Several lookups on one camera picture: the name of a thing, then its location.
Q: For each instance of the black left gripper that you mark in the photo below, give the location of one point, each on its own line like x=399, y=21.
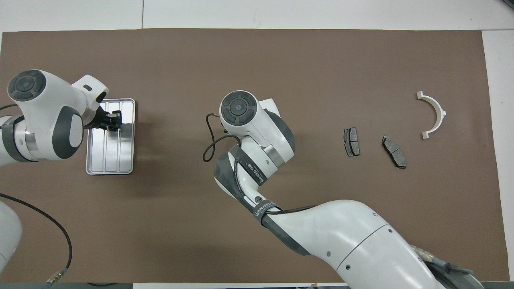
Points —
x=98, y=120

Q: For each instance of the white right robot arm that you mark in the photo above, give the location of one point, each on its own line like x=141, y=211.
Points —
x=341, y=233

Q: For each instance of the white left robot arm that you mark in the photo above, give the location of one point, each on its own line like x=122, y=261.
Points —
x=44, y=116

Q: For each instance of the silver metal tray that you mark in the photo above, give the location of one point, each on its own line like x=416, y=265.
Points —
x=120, y=152

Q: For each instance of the brown table mat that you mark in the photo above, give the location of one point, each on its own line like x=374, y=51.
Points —
x=160, y=60

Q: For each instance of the dark grey brake pad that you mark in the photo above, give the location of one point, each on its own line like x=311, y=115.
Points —
x=394, y=151
x=351, y=141

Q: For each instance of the white curved plastic bracket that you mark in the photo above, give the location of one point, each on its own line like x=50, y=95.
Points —
x=420, y=95

